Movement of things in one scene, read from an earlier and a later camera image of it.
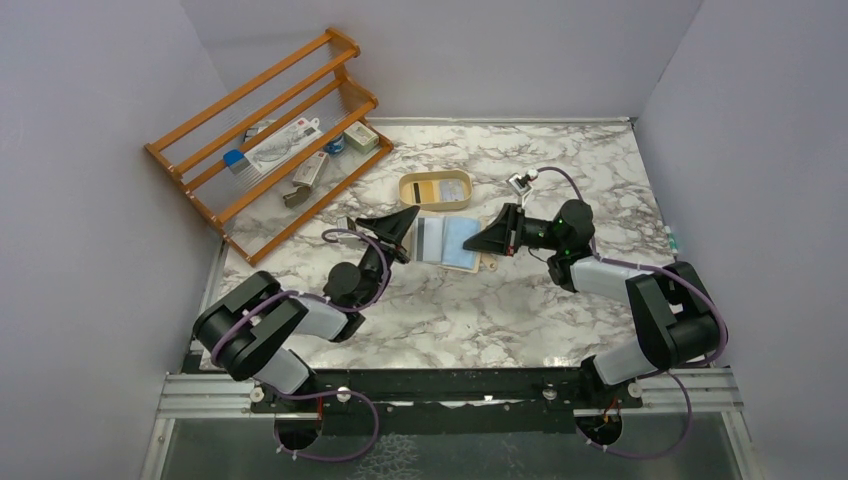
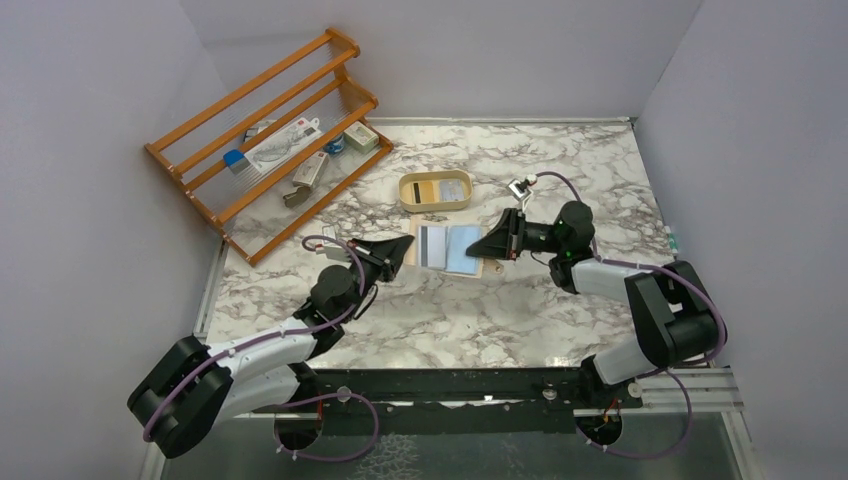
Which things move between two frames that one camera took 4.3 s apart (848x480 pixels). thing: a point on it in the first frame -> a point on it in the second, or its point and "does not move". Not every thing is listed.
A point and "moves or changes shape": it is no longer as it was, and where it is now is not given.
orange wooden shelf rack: [265, 160] does not move
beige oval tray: [436, 190] does not move
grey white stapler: [306, 178] does not move
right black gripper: [514, 229] does not move
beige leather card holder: [441, 240] moves or changes shape
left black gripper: [385, 243] -> [371, 257]
